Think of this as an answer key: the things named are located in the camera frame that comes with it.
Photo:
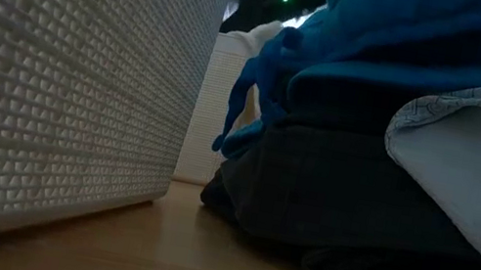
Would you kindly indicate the teal blue garment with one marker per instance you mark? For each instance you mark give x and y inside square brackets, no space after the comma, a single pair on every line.
[412,31]

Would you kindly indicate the white garment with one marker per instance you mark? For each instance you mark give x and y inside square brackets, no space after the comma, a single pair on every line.
[263,32]

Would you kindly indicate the dark grey garment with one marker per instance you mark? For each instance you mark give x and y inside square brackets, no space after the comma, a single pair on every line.
[335,191]

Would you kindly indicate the white woven-pattern plastic basket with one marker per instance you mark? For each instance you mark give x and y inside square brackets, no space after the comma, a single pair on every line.
[211,115]
[58,73]

